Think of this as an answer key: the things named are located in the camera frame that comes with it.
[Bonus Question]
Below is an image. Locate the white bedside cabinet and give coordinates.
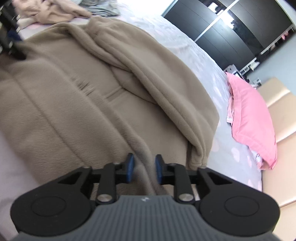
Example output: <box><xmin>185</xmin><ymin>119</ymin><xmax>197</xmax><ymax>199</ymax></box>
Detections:
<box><xmin>223</xmin><ymin>58</ymin><xmax>262</xmax><ymax>84</ymax></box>

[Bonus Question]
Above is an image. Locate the black sliding wardrobe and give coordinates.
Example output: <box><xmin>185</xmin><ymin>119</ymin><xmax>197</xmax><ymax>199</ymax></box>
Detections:
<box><xmin>163</xmin><ymin>1</ymin><xmax>292</xmax><ymax>69</ymax></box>

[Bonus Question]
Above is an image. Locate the cream padded headboard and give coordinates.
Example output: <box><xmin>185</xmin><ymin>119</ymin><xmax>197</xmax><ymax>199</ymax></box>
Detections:
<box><xmin>258</xmin><ymin>78</ymin><xmax>296</xmax><ymax>240</ymax></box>

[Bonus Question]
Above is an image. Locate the polka dot bed sheet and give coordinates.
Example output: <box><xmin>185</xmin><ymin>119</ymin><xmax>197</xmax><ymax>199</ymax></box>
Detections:
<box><xmin>0</xmin><ymin>16</ymin><xmax>265</xmax><ymax>241</ymax></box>

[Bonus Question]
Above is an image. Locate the pink pillow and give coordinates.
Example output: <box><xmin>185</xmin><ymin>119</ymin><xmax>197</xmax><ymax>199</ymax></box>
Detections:
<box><xmin>226</xmin><ymin>72</ymin><xmax>278</xmax><ymax>170</ymax></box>

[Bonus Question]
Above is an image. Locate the beige fleece hooded jacket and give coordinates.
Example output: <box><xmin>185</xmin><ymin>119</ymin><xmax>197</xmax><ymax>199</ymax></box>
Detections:
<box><xmin>0</xmin><ymin>17</ymin><xmax>220</xmax><ymax>201</ymax></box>

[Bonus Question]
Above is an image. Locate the light pink beige garment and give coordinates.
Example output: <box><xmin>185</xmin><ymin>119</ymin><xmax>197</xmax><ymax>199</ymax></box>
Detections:
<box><xmin>12</xmin><ymin>0</ymin><xmax>91</xmax><ymax>24</ymax></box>

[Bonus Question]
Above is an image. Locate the grey blue garment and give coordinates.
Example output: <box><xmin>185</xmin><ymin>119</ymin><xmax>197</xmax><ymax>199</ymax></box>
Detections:
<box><xmin>79</xmin><ymin>0</ymin><xmax>120</xmax><ymax>17</ymax></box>

